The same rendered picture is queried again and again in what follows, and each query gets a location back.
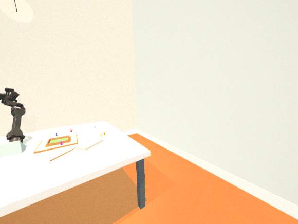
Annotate cream board game track with arrows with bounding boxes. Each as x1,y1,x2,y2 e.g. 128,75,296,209
36,134,77,152

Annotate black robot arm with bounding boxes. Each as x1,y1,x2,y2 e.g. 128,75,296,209
0,91,26,143

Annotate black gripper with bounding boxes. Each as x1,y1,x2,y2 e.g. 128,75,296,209
1,88,14,104

